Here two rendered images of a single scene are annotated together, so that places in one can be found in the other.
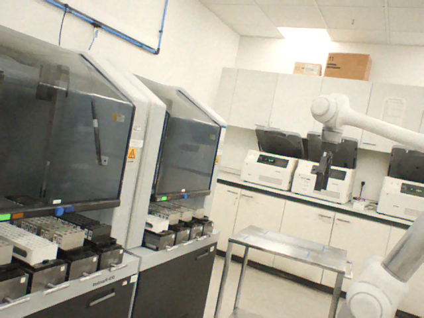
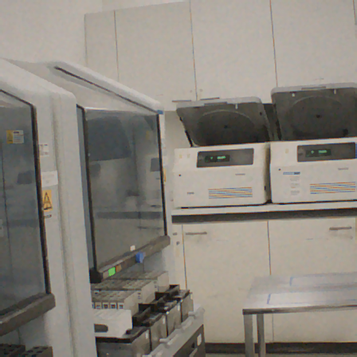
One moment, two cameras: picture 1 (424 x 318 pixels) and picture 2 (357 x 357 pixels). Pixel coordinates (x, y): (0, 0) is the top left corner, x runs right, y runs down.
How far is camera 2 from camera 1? 0.33 m
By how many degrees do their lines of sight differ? 10
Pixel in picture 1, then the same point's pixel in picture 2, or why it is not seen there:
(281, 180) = (251, 187)
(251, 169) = (190, 182)
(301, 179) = (285, 177)
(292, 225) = (290, 260)
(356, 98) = (333, 16)
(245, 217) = (203, 272)
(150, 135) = (64, 158)
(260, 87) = (162, 33)
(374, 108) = not seen: outside the picture
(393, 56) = not seen: outside the picture
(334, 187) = (344, 174)
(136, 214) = (79, 315)
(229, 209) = not seen: hidden behind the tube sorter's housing
